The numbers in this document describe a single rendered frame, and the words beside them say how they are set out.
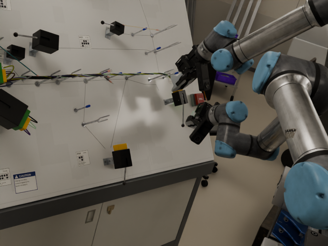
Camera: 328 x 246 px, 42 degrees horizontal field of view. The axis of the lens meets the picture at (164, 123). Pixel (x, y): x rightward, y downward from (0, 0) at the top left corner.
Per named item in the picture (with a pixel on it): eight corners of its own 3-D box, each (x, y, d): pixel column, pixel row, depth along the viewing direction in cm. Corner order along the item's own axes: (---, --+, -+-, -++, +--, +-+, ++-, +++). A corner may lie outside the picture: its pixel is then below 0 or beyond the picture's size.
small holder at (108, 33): (93, 20, 160) (105, 13, 155) (112, 30, 166) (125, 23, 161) (92, 31, 159) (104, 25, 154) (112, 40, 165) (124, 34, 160)
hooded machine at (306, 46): (312, 95, 803) (342, 24, 754) (310, 102, 748) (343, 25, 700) (277, 83, 820) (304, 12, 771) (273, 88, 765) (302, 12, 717)
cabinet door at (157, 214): (176, 240, 211) (200, 172, 197) (84, 278, 172) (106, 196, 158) (172, 237, 213) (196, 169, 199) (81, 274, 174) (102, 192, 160)
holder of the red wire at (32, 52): (3, 33, 133) (19, 22, 126) (42, 45, 143) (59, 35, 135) (2, 49, 132) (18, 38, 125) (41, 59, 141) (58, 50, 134)
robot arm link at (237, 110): (229, 120, 142) (233, 96, 144) (211, 124, 152) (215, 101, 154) (248, 126, 145) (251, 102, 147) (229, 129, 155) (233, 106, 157)
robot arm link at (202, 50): (222, 53, 163) (209, 55, 157) (215, 61, 166) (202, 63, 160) (211, 38, 165) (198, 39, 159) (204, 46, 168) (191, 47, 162)
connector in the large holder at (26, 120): (19, 111, 123) (26, 108, 120) (27, 116, 125) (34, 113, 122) (10, 128, 120) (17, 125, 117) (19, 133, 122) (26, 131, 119)
